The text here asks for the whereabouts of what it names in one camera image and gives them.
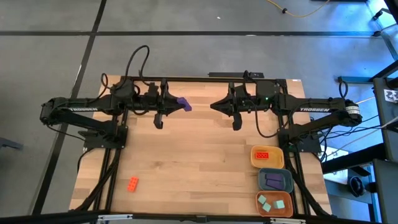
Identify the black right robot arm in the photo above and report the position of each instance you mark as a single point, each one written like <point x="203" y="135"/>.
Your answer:
<point x="311" y="107"/>

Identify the black rig crossbar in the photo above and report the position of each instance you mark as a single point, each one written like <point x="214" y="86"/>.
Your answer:
<point x="46" y="218"/>

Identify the black-white fiducial marker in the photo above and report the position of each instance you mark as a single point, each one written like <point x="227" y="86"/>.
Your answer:
<point x="391" y="96"/>

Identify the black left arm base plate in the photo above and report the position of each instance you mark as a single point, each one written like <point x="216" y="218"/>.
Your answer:
<point x="93" y="143"/>

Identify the black floor beam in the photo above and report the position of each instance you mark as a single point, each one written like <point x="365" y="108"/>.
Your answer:
<point x="351" y="158"/>

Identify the black flat mounting bar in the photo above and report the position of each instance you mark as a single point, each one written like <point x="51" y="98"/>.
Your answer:
<point x="224" y="75"/>

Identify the black headphones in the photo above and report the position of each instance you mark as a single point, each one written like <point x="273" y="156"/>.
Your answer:
<point x="356" y="186"/>

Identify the orange plastic bin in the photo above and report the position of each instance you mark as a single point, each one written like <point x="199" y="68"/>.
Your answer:
<point x="280" y="196"/>

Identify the grey desk with marker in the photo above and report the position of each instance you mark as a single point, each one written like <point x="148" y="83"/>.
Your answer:
<point x="385" y="124"/>

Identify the orange studded brick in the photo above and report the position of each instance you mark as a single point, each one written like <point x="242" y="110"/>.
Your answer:
<point x="262" y="155"/>
<point x="133" y="184"/>

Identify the black tripod stand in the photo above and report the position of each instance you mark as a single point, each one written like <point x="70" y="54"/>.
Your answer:
<point x="393" y="7"/>

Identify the blue-grey plastic bin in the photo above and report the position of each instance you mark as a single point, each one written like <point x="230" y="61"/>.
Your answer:
<point x="288" y="182"/>

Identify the grey flat object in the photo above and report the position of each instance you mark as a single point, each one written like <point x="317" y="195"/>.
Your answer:
<point x="9" y="143"/>

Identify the plain grey desk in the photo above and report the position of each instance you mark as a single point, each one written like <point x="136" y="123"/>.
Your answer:
<point x="387" y="193"/>

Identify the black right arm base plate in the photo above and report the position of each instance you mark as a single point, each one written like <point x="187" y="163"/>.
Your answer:
<point x="311" y="147"/>

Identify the purple rectangular block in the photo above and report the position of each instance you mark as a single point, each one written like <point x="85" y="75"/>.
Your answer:
<point x="273" y="177"/>
<point x="276" y="184"/>
<point x="186" y="105"/>

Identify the yellow plastic bin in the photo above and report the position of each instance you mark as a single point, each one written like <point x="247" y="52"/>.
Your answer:
<point x="275" y="162"/>

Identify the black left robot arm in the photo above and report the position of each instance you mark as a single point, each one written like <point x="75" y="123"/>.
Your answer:
<point x="102" y="104"/>

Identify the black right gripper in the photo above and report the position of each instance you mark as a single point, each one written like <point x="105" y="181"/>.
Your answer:
<point x="245" y="104"/>

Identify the small black table camera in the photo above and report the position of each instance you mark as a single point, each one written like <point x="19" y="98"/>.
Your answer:
<point x="201" y="218"/>

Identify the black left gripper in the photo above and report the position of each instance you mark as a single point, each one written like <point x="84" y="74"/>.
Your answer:
<point x="152" y="103"/>

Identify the silver metal bracket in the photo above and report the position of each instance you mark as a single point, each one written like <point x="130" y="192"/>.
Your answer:
<point x="115" y="217"/>
<point x="287" y="221"/>

